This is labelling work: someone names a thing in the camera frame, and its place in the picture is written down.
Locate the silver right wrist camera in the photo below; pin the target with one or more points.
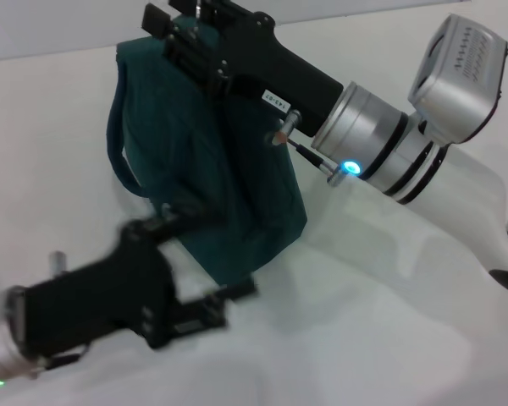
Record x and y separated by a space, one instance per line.
457 84

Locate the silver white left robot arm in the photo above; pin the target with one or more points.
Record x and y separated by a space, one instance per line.
0 347

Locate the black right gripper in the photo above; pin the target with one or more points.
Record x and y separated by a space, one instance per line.
279 72

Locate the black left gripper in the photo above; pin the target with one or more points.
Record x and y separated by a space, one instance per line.
93 296

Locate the dark teal fabric lunch bag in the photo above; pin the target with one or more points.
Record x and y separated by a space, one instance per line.
186 148

